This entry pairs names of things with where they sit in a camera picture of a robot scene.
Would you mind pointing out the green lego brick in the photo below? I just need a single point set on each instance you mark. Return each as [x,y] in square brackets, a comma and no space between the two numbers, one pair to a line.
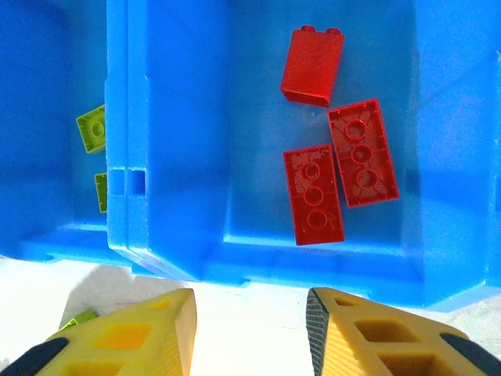
[92,131]
[80,318]
[102,192]

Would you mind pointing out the blue plastic bin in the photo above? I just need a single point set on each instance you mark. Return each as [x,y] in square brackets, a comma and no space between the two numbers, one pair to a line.
[39,78]
[195,117]

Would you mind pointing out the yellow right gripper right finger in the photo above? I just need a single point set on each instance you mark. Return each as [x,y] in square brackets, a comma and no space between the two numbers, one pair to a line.
[352,344]

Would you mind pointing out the red tall lego brick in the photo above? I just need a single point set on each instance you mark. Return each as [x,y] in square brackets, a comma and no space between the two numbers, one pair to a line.
[313,66]

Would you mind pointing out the red long lego brick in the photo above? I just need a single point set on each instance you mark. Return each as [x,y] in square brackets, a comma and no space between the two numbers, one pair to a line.
[330,188]
[381,164]

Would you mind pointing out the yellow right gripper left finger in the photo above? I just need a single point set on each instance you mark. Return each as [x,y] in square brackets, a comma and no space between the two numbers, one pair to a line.
[129,344]

